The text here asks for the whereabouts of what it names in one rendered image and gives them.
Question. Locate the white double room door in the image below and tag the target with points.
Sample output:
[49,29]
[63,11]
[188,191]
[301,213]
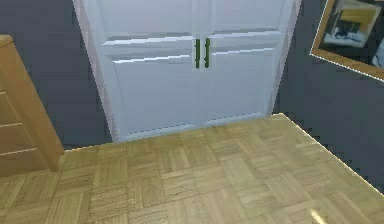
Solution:
[156,93]

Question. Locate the brown wooden chest of drawers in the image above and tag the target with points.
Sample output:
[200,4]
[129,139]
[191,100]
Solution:
[20,126]

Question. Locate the wooden framed wall picture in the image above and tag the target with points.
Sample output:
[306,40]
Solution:
[350,30]

